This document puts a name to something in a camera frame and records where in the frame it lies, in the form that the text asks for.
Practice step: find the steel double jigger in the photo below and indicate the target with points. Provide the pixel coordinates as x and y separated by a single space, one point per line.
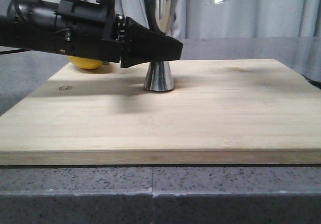
159 15

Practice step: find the grey curtain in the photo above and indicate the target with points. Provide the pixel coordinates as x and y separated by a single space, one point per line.
236 18

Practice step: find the bamboo cutting board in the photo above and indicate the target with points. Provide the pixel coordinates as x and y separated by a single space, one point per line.
220 112

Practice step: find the yellow lemon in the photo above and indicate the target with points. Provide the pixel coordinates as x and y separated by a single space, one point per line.
85 63

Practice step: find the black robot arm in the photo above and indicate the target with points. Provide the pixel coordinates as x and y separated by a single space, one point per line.
30 25

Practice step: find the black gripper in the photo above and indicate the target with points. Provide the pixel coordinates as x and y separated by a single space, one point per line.
92 33

